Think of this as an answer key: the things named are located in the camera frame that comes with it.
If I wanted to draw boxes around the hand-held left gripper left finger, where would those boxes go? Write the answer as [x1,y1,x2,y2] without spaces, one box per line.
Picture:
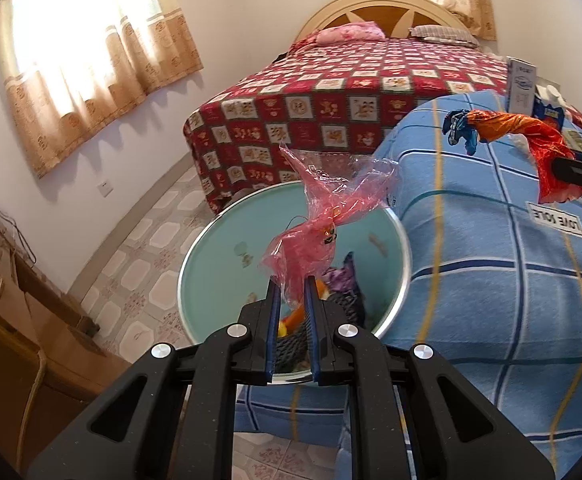
[26,276,283,480]

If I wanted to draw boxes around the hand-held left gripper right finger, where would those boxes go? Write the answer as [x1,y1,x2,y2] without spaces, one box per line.
[303,276,556,480]

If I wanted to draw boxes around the orange foil wrapper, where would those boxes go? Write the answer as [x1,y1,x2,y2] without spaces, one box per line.
[471,110,582,204]

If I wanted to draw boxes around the purple plastic bag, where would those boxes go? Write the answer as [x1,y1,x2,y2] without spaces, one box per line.
[323,252,367,296]

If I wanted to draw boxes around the teal round waste bin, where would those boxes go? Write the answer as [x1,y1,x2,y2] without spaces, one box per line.
[177,180,412,386]

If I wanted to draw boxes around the pink plastic bag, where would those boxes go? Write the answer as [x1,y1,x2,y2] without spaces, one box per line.
[262,142,403,308]

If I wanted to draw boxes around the blue snack wrapper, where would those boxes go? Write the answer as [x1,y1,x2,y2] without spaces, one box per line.
[443,109,479,156]

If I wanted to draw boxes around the blue and white milk carton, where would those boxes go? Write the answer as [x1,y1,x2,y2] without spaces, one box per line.
[531,84,566,131]

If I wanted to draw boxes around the tall white box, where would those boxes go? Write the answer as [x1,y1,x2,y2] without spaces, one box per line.
[507,57,538,116]

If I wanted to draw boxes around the blue plaid blanket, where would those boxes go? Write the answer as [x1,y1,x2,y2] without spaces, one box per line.
[233,90,582,480]

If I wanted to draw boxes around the striped pillow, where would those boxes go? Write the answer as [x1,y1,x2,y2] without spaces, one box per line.
[410,25,479,48]

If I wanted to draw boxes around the red patterned bedspread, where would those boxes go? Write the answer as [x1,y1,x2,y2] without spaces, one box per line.
[183,37,582,216]

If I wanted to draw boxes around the wooden furniture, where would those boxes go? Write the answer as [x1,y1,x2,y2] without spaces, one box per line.
[0,250,132,480]

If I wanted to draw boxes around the cream wooden headboard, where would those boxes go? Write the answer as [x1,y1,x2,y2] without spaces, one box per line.
[293,0,482,51]

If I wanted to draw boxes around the pink pillow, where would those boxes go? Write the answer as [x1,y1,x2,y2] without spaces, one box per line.
[313,21,387,45]

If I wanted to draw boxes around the wide beige patterned curtain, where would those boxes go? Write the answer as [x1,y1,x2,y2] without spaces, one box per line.
[0,0,204,178]

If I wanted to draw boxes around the pale yellow cable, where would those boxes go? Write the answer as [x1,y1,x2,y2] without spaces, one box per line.
[18,350,47,466]

